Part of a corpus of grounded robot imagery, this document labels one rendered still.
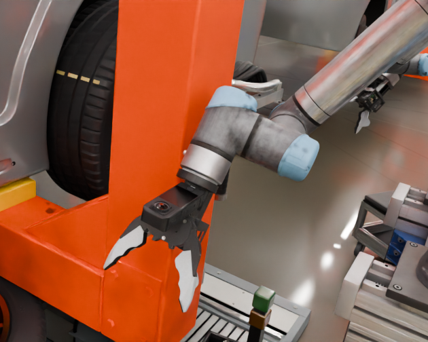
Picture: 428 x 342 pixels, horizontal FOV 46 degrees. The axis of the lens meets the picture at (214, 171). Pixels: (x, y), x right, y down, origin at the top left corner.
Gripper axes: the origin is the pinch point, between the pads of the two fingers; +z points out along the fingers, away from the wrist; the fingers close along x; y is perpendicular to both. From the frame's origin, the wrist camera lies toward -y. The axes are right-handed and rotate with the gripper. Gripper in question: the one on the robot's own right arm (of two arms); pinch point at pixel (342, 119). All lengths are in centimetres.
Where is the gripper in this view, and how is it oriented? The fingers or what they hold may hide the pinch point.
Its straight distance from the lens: 192.2
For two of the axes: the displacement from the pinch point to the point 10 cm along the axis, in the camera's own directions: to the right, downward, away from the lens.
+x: 6.5, 6.4, 4.2
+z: -6.9, 7.2, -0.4
